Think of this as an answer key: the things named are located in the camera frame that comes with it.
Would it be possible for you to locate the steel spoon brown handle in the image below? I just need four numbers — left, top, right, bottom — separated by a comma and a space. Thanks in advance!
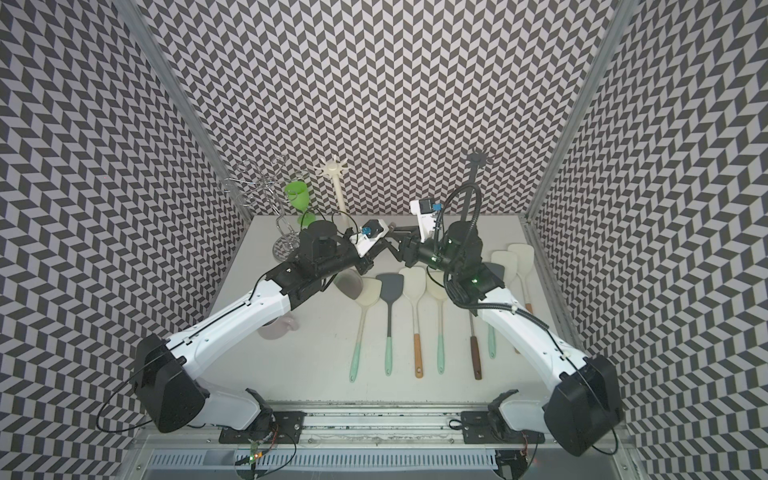
469, 314, 482, 380

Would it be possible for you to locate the white spatula mint handle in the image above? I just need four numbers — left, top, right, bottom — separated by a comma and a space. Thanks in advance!
427, 272, 447, 374

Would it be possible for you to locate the grey turner mint handle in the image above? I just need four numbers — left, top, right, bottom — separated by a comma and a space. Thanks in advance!
376, 273, 404, 376

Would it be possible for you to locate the dark grey utensil rack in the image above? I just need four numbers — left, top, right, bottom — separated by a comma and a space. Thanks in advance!
460, 149, 491, 221

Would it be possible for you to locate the metal base rail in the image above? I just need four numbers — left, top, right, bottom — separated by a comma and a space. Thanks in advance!
116, 405, 647, 479

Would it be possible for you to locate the grey spatula mint handle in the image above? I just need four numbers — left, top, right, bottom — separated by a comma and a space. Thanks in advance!
482, 261, 506, 360

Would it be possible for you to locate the pink ceramic cup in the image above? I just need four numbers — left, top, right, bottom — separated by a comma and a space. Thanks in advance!
257, 313, 299, 340

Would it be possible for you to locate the white spatula wooden handle rack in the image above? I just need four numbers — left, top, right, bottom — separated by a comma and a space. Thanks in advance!
400, 266, 426, 379

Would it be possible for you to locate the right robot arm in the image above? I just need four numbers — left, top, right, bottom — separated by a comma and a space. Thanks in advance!
389, 198, 624, 456

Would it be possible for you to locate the cream utensil rack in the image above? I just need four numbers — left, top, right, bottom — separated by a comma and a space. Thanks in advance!
318, 155, 352, 227

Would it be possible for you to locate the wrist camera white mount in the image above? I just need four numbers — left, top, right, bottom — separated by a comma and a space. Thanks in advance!
350, 219, 390, 259
409, 198, 442, 243

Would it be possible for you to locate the chrome wire glass rack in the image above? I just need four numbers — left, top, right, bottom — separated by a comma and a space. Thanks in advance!
224, 171, 299, 262

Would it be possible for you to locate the green plastic goblet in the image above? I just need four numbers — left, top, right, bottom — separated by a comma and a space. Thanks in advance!
283, 180, 316, 229

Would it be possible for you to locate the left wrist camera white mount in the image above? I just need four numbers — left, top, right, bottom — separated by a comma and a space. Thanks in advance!
350, 219, 390, 259

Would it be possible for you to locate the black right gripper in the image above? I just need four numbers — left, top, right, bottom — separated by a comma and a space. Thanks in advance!
383, 226, 461, 277

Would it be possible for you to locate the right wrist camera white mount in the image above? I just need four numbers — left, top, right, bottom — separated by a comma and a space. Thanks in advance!
409, 198, 442, 243

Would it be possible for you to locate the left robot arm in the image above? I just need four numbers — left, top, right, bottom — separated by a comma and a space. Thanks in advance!
127, 220, 389, 433

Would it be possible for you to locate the cream spatula cream handle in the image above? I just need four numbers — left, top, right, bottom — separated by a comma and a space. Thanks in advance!
349, 277, 382, 383

